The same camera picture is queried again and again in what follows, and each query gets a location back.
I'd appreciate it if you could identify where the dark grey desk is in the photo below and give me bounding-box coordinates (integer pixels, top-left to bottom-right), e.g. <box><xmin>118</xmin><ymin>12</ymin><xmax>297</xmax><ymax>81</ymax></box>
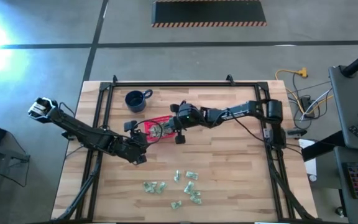
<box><xmin>328</xmin><ymin>64</ymin><xmax>358</xmax><ymax>152</ymax></box>
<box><xmin>301</xmin><ymin>136</ymin><xmax>358</xmax><ymax>224</ymax></box>

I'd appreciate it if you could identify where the red plastic basket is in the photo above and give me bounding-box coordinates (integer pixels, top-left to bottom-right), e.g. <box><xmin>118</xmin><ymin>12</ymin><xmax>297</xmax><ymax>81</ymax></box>
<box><xmin>143</xmin><ymin>114</ymin><xmax>180</xmax><ymax>144</ymax></box>

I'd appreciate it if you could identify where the black aluminium table frame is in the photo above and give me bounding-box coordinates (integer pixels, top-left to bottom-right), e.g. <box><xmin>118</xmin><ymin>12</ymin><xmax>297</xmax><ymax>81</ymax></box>
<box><xmin>51</xmin><ymin>74</ymin><xmax>323</xmax><ymax>224</ymax></box>

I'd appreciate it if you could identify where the dark blue ceramic mug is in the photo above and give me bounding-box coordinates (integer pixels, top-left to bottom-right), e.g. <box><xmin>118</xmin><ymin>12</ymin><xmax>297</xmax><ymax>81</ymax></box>
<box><xmin>124</xmin><ymin>88</ymin><xmax>154</xmax><ymax>113</ymax></box>

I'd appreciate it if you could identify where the black power strip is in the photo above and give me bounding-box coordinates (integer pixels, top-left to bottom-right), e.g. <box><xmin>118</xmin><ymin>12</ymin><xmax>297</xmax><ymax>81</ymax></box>
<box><xmin>300</xmin><ymin>95</ymin><xmax>315</xmax><ymax>119</ymax></box>

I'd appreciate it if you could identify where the black bracket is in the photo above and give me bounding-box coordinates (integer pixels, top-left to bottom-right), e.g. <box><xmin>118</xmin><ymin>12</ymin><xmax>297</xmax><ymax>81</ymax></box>
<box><xmin>286</xmin><ymin>128</ymin><xmax>308</xmax><ymax>138</ymax></box>

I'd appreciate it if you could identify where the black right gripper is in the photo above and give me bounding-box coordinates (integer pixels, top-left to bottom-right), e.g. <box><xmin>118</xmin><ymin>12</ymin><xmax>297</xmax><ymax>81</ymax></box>
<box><xmin>168</xmin><ymin>103</ymin><xmax>203</xmax><ymax>145</ymax></box>

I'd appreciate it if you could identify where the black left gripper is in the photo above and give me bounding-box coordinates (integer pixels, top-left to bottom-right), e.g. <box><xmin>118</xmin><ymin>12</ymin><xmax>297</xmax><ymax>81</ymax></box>
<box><xmin>112</xmin><ymin>119</ymin><xmax>149</xmax><ymax>166</ymax></box>

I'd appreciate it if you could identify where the yellow extension cord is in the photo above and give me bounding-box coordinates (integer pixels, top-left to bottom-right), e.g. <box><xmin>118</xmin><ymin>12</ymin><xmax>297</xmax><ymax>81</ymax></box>
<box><xmin>274</xmin><ymin>67</ymin><xmax>334</xmax><ymax>116</ymax></box>

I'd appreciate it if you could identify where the black hazard-striped floor mat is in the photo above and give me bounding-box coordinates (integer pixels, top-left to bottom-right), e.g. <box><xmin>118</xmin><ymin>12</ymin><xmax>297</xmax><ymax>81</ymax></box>
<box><xmin>150</xmin><ymin>0</ymin><xmax>268</xmax><ymax>28</ymax></box>

